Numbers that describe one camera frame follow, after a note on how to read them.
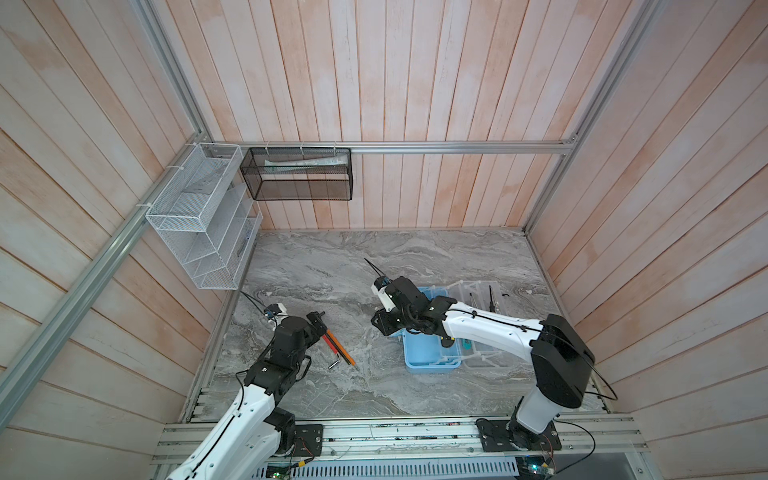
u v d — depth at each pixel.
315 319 0.74
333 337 0.91
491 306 0.86
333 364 0.86
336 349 0.88
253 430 0.50
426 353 0.91
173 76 0.76
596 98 0.84
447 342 0.82
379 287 0.76
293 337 0.60
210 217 0.72
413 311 0.65
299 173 1.03
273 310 0.71
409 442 0.74
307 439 0.73
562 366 0.45
